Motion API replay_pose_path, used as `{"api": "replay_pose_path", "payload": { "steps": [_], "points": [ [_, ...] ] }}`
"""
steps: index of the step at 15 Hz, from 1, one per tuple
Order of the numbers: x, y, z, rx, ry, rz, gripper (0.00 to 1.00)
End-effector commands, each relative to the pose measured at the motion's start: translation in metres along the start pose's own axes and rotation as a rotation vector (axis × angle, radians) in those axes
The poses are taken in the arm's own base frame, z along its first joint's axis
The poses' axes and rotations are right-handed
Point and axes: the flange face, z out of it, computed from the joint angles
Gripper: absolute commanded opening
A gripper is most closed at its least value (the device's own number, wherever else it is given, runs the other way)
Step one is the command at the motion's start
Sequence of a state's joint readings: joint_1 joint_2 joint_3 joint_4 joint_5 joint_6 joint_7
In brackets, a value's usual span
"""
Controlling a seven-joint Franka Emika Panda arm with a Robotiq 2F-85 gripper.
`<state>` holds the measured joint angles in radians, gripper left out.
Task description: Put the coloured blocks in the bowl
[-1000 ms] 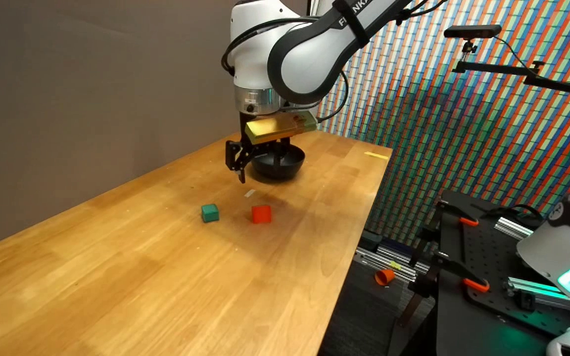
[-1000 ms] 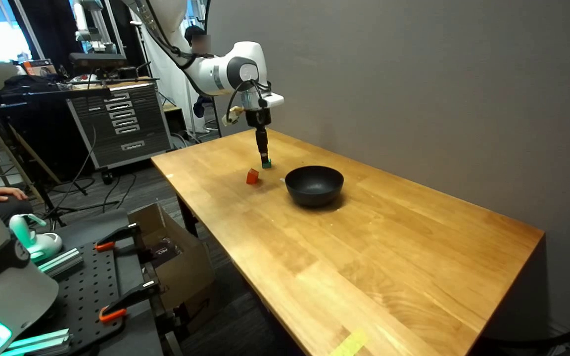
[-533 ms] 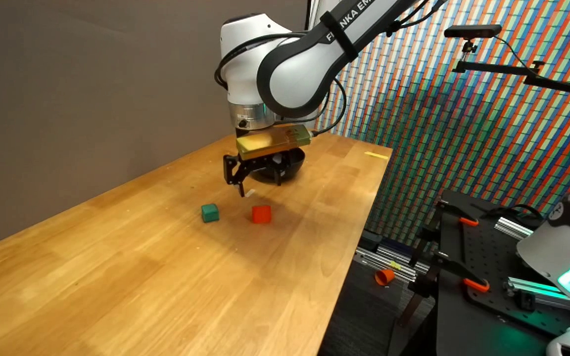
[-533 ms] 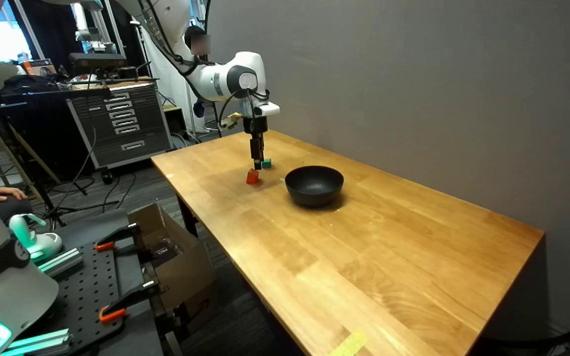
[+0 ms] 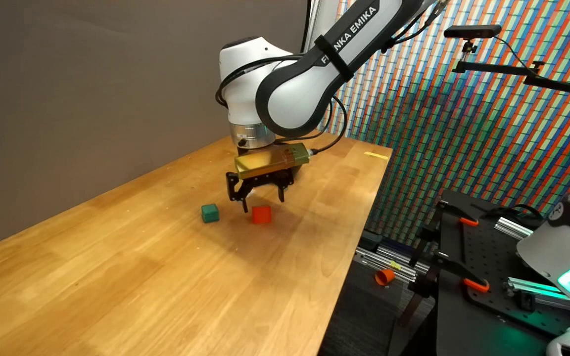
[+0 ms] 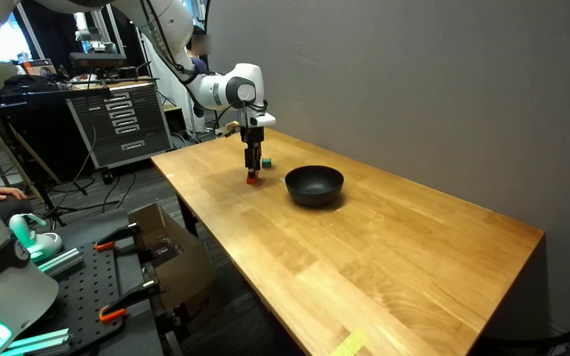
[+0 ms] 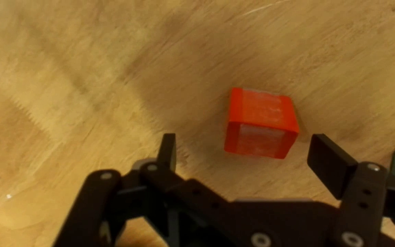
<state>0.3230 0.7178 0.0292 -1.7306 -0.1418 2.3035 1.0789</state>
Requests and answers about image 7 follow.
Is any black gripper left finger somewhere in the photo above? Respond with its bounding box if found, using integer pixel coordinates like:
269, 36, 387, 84
52, 132, 271, 247

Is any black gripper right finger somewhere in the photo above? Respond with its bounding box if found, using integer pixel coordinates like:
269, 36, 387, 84
306, 134, 395, 247

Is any red cube block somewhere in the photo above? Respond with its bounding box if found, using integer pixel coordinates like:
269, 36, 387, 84
223, 87, 300, 161

